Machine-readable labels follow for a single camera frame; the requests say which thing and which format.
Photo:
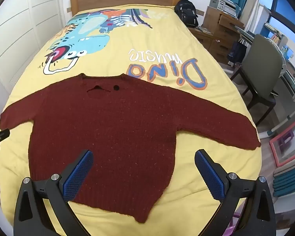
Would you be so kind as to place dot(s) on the white printer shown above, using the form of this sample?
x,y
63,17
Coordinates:
x,y
229,7

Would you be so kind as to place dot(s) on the grey-green chair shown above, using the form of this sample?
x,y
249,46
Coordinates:
x,y
263,61

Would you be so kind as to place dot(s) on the purple stool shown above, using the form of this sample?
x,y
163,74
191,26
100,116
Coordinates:
x,y
285,139

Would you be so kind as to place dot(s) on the dark red knitted sweater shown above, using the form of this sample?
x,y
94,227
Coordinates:
x,y
100,132

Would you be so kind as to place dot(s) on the stack of teal mats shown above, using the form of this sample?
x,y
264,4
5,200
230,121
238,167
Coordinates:
x,y
290,179

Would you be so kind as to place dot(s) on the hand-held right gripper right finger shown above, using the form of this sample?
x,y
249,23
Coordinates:
x,y
210,174

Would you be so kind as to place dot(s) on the yellow printed blanket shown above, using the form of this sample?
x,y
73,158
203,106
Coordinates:
x,y
162,54

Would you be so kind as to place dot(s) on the dark blue bag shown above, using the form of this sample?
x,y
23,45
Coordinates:
x,y
236,54

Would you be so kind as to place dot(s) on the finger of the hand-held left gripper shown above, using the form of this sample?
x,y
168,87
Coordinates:
x,y
0,136

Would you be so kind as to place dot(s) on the wooden drawer cabinet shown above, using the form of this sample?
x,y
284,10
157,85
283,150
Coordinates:
x,y
223,29

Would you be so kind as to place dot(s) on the white wardrobe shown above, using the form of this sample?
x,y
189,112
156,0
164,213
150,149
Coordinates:
x,y
19,24

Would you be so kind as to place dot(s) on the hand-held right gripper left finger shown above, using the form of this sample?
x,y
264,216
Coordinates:
x,y
77,174

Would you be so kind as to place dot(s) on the black backpack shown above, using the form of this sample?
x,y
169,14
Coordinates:
x,y
186,12

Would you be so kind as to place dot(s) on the pink framed board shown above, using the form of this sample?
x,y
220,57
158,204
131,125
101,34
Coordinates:
x,y
274,152

